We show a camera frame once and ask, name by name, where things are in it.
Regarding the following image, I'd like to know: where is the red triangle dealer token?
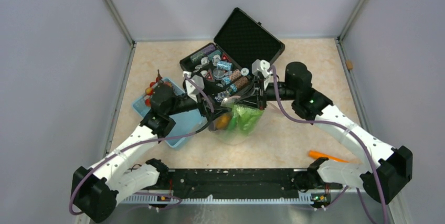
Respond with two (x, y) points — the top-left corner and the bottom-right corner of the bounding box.
(204, 70), (215, 82)

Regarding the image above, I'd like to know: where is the white single poker chip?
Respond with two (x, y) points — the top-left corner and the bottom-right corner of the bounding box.
(240, 68), (249, 76)

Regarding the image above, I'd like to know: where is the light blue plastic basket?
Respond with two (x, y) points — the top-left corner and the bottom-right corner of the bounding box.
(132, 78), (207, 149)

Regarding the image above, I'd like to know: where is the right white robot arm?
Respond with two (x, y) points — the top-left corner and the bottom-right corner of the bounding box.
(251, 60), (413, 205)

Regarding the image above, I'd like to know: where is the clear zip top bag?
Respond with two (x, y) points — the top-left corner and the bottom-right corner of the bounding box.
(208, 95), (281, 145)

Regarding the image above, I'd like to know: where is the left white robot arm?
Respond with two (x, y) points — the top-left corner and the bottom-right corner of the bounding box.
(68, 81), (218, 222)

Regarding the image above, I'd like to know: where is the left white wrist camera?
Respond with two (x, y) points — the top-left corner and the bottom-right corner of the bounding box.
(183, 71), (205, 102)

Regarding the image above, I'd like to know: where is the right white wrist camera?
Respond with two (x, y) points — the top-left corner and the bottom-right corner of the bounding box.
(251, 59), (271, 82)

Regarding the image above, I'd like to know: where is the orange brown fruit toy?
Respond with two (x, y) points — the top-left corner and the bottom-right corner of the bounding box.
(214, 112), (232, 130)

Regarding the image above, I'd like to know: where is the red cherry tomato bunch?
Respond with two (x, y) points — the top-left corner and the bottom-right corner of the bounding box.
(144, 70), (175, 109)

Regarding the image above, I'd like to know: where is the black poker chip case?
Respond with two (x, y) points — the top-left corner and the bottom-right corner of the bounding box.
(179, 7), (285, 104)

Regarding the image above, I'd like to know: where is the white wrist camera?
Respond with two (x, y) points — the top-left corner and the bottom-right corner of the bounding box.
(251, 59), (271, 82)
(183, 71), (205, 102)

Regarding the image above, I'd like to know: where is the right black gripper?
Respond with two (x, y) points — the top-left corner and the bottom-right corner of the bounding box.
(235, 76), (298, 111)

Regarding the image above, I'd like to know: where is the green napa cabbage toy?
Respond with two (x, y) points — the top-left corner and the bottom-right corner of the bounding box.
(228, 105), (264, 135)

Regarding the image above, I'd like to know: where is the clear round dealer button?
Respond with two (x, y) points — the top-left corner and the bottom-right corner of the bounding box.
(213, 69), (225, 80)

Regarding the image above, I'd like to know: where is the white cable duct strip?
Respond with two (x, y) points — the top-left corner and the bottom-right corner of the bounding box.
(121, 193), (313, 205)

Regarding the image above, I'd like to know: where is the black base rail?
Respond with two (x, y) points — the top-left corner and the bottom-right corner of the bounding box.
(147, 168), (343, 199)

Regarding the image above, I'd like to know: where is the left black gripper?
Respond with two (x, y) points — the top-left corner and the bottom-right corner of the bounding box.
(166, 74), (232, 121)

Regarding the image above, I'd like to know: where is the orange marker pen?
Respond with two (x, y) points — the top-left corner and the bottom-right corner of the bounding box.
(308, 150), (348, 163)

